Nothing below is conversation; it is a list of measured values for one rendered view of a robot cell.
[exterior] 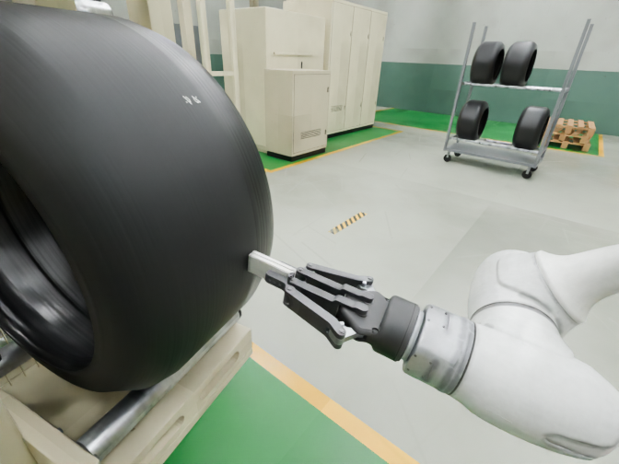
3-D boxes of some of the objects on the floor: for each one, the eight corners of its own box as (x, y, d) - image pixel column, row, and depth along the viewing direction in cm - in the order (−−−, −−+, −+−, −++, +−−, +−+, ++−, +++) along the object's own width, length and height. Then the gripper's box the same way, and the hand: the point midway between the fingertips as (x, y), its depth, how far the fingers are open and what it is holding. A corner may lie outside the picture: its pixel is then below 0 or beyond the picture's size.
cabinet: (291, 162, 494) (293, 70, 435) (265, 155, 523) (263, 68, 465) (326, 152, 557) (332, 70, 498) (301, 145, 586) (303, 68, 528)
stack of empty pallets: (589, 152, 631) (599, 129, 611) (535, 144, 679) (543, 122, 659) (589, 142, 720) (599, 121, 700) (543, 135, 768) (549, 116, 748)
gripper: (429, 283, 43) (276, 221, 51) (412, 353, 33) (221, 261, 40) (411, 322, 47) (271, 260, 54) (390, 395, 37) (220, 306, 44)
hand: (271, 270), depth 46 cm, fingers closed
